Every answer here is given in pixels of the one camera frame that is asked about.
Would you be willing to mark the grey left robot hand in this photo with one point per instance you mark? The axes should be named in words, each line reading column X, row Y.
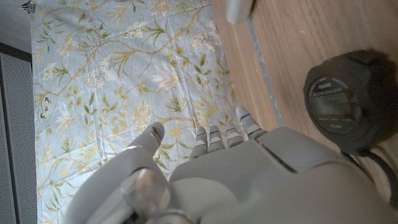
column 236, row 186

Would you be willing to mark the floral print fabric backdrop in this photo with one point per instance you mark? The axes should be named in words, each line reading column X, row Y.
column 124, row 77

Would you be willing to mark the grey perforated panel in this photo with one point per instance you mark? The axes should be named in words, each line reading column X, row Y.
column 18, row 140

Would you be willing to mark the aluminum foil roll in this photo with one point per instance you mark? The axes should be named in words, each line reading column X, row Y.
column 237, row 11

